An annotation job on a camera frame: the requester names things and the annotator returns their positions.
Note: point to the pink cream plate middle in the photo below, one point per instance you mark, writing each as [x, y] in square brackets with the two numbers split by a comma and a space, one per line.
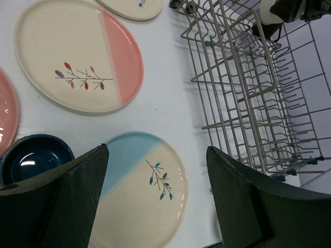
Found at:
[78, 55]

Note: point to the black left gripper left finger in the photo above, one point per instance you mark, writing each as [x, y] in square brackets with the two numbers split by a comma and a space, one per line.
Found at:
[56, 208]

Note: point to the dark blue mug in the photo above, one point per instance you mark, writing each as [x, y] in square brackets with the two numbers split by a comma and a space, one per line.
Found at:
[32, 155]

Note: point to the pink cream plate left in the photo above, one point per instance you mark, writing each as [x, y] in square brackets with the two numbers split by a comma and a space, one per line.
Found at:
[9, 112]

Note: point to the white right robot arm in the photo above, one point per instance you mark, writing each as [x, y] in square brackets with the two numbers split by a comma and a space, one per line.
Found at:
[273, 14]

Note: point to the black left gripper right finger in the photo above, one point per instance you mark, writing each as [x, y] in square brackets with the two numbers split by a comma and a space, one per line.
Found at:
[255, 210]

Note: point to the pink cream plate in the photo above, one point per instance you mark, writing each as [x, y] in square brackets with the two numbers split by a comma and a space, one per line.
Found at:
[78, 55]
[9, 112]

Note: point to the blue cream plate near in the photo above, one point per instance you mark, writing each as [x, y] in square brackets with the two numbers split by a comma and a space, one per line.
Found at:
[144, 194]

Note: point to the grey wire dish rack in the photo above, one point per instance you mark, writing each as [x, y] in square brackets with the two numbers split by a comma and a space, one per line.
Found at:
[266, 103]

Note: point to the blue cream plate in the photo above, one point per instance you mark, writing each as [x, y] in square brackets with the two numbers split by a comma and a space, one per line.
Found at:
[144, 194]
[135, 10]

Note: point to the blue cream plate far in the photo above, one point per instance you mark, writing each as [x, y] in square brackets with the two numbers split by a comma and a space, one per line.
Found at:
[135, 10]

